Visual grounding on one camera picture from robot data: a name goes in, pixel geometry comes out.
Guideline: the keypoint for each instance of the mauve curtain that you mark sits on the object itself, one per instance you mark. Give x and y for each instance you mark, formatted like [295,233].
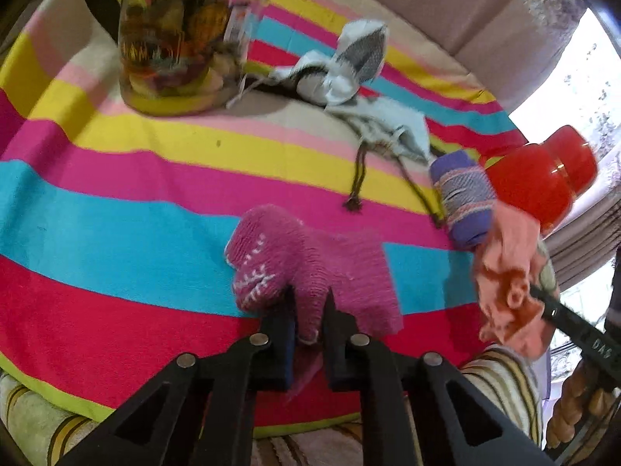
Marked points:
[461,9]

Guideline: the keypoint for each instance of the multicolour striped blanket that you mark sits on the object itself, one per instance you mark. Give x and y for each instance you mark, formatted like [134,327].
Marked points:
[121,233]

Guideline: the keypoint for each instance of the beige striped bedding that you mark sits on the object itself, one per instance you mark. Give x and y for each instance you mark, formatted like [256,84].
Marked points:
[29,422]

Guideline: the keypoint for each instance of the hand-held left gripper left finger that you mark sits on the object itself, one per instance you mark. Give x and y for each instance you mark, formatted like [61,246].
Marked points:
[288,349]

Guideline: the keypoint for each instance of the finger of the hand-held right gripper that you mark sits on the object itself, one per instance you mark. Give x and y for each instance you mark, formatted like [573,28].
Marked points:
[558,310]

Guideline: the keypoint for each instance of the purple patterned rolled sock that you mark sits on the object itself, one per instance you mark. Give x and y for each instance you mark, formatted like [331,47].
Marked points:
[461,223]

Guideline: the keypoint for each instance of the magenta knitted sock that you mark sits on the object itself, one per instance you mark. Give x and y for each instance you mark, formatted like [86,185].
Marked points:
[339,267]

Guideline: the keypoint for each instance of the peach fleece cloth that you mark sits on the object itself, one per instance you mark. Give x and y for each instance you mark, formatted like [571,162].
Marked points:
[509,252]

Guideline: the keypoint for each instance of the white checkered cloth pouch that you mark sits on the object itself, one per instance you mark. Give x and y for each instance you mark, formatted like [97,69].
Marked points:
[349,53]

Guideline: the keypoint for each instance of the person's right hand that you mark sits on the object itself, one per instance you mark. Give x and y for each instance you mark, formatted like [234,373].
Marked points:
[572,398]

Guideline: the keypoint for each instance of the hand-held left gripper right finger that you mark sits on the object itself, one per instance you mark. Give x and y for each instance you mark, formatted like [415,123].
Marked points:
[332,349]

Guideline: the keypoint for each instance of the red plastic jar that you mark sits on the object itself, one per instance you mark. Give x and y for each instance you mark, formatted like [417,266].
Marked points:
[529,179]

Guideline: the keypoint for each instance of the glass jar with metal lid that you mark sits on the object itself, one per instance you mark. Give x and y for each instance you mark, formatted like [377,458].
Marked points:
[184,34]

